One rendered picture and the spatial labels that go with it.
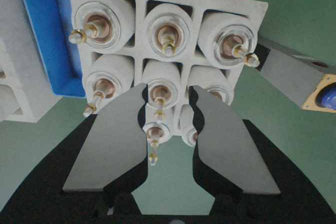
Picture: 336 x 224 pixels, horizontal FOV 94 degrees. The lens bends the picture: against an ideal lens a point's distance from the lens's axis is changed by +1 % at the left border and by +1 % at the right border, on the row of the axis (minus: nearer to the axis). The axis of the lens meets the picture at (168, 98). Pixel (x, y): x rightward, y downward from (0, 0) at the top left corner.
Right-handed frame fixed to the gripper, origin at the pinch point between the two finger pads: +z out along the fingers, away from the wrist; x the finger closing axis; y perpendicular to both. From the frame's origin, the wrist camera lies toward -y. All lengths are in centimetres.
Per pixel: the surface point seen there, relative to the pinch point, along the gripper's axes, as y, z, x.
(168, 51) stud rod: 0.0, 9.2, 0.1
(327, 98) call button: 6.8, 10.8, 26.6
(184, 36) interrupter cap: -0.2, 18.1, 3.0
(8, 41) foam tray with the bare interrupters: 4.7, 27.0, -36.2
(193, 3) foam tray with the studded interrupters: -4.9, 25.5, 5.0
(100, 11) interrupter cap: -3.2, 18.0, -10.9
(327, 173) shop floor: 80, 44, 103
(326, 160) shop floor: 67, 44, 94
